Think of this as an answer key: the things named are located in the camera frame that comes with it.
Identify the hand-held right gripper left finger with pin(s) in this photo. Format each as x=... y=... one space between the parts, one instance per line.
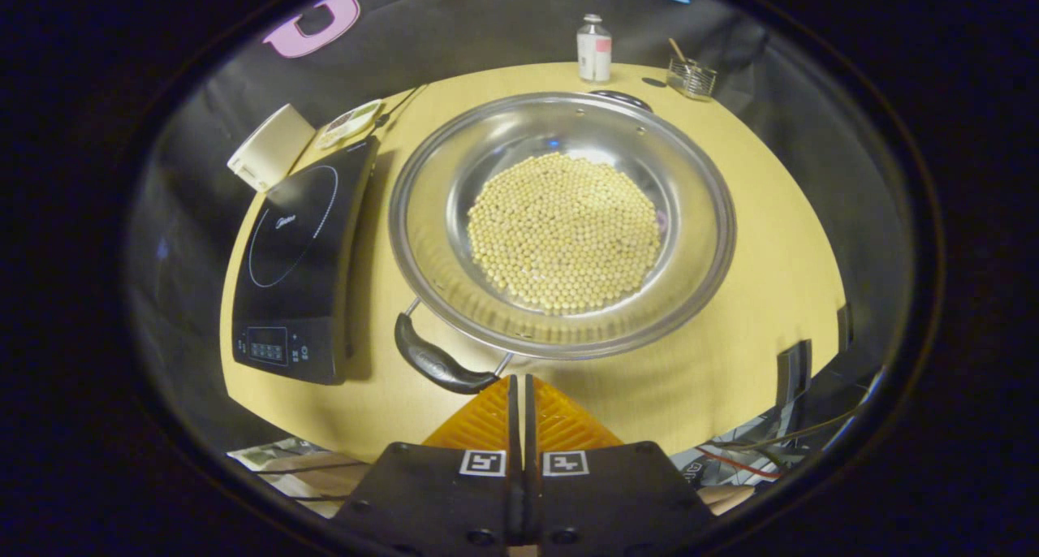
x=438 y=492

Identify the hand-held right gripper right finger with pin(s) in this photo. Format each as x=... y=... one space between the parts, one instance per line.
x=617 y=492

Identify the pile of yellow soybeans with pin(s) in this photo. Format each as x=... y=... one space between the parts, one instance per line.
x=564 y=232

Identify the black induction cooktop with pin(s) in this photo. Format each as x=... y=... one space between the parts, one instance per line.
x=300 y=240

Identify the printed paper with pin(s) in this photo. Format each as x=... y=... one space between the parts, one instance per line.
x=272 y=458

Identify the white divided dish of beans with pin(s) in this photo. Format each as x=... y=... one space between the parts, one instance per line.
x=349 y=123

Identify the white toaster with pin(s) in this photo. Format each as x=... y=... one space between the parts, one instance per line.
x=272 y=147

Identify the small glass jar with stick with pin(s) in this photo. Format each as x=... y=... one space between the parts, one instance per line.
x=691 y=79

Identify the clear bottle with white label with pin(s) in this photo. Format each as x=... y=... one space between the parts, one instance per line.
x=594 y=53

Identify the black chair frame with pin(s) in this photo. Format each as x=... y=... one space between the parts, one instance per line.
x=794 y=374

